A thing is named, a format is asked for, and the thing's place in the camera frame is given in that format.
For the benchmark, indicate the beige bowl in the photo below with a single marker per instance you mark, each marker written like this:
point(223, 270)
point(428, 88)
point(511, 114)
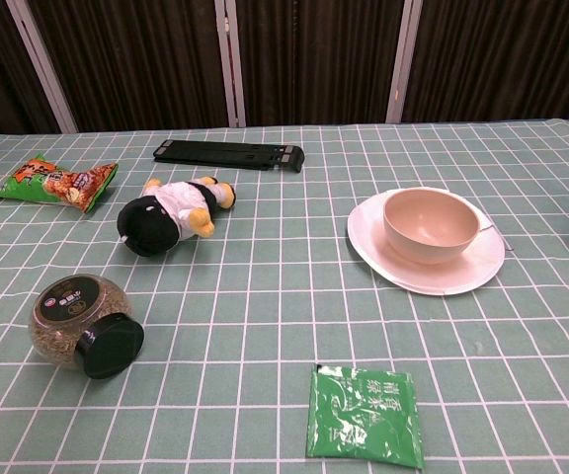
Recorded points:
point(428, 227)

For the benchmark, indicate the green checked tablecloth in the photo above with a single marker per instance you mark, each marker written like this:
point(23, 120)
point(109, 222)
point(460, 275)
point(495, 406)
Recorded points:
point(265, 321)

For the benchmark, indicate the black folding laptop stand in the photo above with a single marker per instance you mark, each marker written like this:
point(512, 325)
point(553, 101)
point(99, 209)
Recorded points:
point(225, 154)

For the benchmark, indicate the black and white plush toy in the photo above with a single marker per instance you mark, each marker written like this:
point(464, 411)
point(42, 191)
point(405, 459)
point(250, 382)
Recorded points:
point(161, 222)

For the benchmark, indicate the white paper plate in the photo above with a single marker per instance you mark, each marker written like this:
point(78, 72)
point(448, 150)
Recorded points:
point(462, 276)

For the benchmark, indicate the green tea sachet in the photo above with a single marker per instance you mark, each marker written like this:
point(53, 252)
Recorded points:
point(363, 419)

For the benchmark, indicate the glass jar with black lid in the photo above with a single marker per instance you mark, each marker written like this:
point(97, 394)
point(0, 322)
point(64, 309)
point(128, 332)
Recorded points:
point(82, 326)

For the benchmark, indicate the dark brown curtain screen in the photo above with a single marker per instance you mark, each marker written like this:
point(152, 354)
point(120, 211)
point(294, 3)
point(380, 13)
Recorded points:
point(136, 59)

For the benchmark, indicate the green orange snack bag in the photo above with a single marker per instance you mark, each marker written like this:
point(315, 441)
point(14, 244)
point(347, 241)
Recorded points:
point(52, 185)

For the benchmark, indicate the white screen frame post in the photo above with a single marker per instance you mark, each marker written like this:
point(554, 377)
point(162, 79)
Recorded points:
point(230, 64)
point(42, 64)
point(400, 64)

